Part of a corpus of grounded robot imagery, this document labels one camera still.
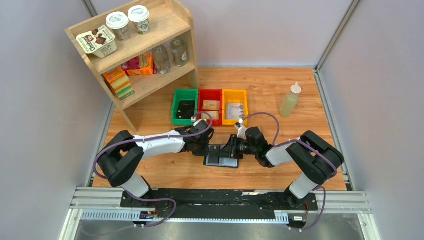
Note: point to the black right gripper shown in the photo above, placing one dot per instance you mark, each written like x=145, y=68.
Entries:
x=234, y=146

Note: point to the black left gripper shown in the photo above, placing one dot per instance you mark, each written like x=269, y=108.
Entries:
x=205, y=149

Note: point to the black card holder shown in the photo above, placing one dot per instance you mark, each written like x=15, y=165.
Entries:
x=213, y=160

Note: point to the black credit cards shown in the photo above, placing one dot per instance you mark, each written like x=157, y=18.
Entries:
x=186, y=109

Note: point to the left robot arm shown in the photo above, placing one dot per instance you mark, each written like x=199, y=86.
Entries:
x=120, y=158

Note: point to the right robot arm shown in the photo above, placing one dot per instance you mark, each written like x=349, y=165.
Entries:
x=317, y=159

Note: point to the silver patterned cards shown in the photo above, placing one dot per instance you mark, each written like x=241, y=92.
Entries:
x=234, y=111

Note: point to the yellow plastic bin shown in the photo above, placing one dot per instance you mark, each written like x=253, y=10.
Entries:
x=234, y=95

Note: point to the red plastic bin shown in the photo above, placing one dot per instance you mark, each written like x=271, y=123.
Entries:
x=211, y=94

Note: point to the green plastic bin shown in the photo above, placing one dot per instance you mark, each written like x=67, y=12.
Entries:
x=182, y=94

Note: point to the green squeeze bottle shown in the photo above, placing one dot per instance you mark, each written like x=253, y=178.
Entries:
x=290, y=100

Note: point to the orange snack box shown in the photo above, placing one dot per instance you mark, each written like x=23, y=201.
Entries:
x=142, y=65

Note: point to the green yellow sponge pack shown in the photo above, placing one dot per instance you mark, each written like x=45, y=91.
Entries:
x=122, y=87

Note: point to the clear glass jar right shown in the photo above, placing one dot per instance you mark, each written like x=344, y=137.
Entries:
x=179, y=51

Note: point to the wooden shelf unit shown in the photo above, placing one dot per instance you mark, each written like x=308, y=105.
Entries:
x=168, y=19

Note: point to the chocolate pudding tub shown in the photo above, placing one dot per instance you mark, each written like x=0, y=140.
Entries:
x=99, y=42

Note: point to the right white lidded cup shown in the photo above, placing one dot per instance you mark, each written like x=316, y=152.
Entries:
x=139, y=15

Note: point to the white lidded cup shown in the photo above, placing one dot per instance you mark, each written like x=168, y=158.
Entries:
x=139, y=15
x=118, y=22

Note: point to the left white lidded cup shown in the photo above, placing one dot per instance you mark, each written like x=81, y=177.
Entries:
x=118, y=22

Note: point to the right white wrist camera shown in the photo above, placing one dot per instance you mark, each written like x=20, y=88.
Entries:
x=241, y=129

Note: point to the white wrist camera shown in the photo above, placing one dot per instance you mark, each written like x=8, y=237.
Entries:
x=241, y=129
x=198, y=121

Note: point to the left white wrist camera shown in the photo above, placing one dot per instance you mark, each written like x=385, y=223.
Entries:
x=198, y=121

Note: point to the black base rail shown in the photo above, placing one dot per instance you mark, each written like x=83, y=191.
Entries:
x=272, y=200

